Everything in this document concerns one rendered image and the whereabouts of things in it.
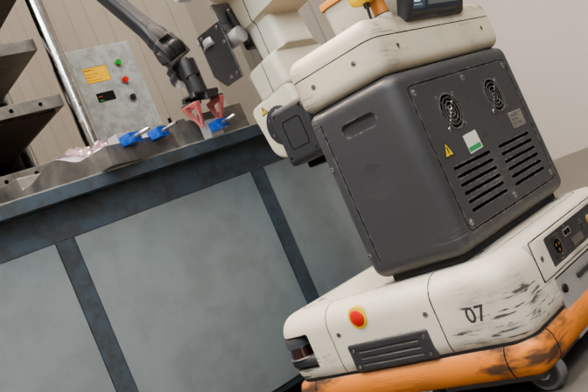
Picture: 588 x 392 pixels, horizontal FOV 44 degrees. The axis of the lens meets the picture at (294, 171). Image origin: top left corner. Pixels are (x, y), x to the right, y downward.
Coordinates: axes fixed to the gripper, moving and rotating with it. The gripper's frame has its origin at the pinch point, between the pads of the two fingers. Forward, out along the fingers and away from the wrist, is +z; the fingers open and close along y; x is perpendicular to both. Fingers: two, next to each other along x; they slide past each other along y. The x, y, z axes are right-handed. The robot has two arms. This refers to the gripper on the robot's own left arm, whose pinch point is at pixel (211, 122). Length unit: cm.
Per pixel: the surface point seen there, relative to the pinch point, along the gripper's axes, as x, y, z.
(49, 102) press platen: -86, -8, -41
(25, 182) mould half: -38, 41, -5
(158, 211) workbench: -7.2, 24.8, 18.7
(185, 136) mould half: -6.2, 6.1, 0.7
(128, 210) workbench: -8.4, 33.0, 15.5
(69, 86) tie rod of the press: -79, -14, -43
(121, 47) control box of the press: -86, -51, -58
